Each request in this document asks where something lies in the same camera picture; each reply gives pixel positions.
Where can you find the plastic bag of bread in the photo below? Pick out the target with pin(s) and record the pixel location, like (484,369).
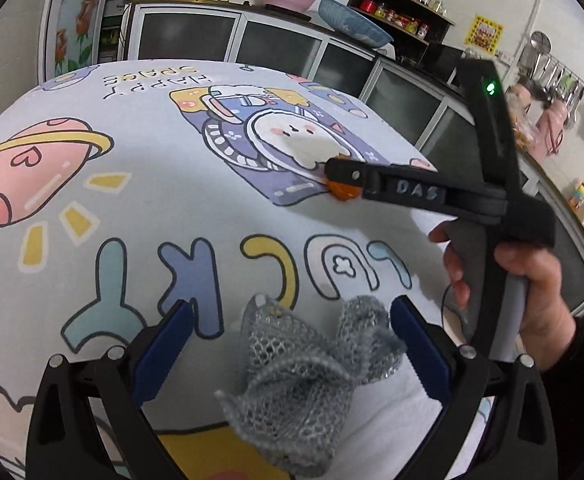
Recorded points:
(525,133)

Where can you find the kitchen counter cabinet glass doors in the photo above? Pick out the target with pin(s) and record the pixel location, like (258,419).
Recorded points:
(392,108)

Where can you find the yellow wall poster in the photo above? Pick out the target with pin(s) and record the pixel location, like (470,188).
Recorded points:
(484,34)

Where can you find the dish soap bottle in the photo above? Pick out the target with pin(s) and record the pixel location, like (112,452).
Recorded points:
(577,198)

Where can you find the cartoon printed tablecloth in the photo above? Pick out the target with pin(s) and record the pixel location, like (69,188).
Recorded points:
(127,187)

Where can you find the orange peel piece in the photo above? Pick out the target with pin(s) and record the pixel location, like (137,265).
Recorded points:
(344,189)

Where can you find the pink thermos flask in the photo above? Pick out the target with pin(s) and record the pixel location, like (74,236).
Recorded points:
(550,126)

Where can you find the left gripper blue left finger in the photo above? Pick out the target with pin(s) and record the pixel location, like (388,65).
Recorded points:
(156,349)

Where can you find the wall utensil rack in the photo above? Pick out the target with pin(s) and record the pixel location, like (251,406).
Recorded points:
(547,78)

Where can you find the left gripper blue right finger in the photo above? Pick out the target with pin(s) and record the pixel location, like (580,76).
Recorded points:
(428,358)

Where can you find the microwave oven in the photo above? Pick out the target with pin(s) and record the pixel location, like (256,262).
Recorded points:
(441,61)

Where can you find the person's black sleeve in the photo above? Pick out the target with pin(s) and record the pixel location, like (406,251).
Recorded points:
(555,340)

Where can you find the flower painted door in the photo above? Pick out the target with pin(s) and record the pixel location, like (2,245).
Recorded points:
(67,36)

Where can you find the blue plastic basket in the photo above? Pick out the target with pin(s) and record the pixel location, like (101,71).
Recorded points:
(352,24)

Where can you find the black spice shelf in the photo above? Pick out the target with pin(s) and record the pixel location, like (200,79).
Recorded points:
(414,27)

